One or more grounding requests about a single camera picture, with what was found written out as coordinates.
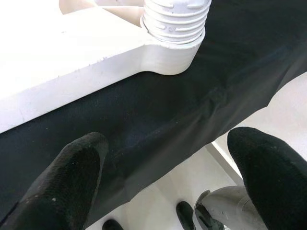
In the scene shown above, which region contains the white plastic children table top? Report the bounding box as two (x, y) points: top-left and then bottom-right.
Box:
(0, 0), (207, 135)

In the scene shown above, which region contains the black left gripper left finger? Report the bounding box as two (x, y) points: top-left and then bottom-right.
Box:
(0, 131), (110, 230)

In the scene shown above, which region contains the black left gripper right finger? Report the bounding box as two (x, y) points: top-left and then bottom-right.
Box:
(226, 126), (307, 230)

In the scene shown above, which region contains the black tablecloth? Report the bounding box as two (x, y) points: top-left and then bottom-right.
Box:
(0, 0), (307, 226)

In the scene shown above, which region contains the white plastic table leg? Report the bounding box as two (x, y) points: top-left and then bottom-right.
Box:
(140, 0), (213, 50)

